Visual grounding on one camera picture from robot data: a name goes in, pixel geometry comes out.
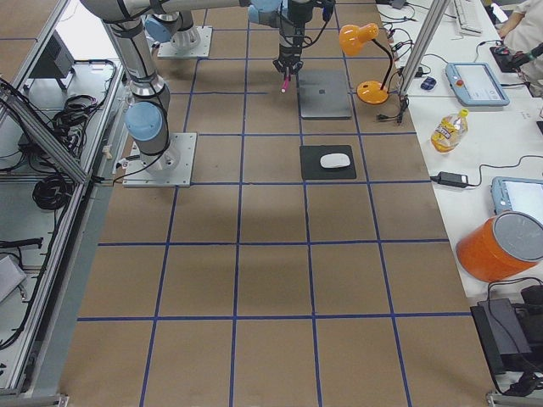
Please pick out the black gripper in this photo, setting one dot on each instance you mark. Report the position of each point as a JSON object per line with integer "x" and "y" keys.
{"x": 288, "y": 47}

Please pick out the pink highlighter pen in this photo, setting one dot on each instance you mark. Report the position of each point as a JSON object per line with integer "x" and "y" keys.
{"x": 285, "y": 84}

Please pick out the white computer mouse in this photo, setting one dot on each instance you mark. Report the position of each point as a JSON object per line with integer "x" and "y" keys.
{"x": 332, "y": 161}

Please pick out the black mousepad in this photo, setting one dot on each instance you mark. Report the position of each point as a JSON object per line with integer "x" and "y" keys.
{"x": 310, "y": 166}

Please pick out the silver laptop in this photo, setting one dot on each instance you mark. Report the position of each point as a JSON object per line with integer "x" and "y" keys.
{"x": 323, "y": 95}

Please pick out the grey usb hub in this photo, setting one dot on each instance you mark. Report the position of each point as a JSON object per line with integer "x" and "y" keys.
{"x": 398, "y": 4}

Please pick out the blue checkered pouch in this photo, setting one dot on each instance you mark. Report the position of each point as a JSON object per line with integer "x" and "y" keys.
{"x": 428, "y": 84}

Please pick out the yellow drink bottle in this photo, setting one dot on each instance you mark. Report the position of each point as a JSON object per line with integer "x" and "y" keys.
{"x": 449, "y": 132}

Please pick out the blue teach pendant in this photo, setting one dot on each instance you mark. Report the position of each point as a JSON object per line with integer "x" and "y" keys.
{"x": 517, "y": 194}
{"x": 475, "y": 85}

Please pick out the white keyboard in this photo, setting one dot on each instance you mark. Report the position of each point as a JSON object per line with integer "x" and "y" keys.
{"x": 467, "y": 20}

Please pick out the black power adapter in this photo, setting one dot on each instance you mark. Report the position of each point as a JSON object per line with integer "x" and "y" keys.
{"x": 451, "y": 180}

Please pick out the orange bucket with grey lid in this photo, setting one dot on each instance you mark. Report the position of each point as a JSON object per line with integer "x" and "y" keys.
{"x": 505, "y": 245}

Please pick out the black equipment box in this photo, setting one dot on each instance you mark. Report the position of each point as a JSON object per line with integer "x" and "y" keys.
{"x": 510, "y": 334}

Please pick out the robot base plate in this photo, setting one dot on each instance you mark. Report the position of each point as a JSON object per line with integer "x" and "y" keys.
{"x": 193, "y": 43}
{"x": 174, "y": 168}

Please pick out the aluminium frame post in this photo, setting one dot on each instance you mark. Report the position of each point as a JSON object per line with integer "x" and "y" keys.
{"x": 424, "y": 37}

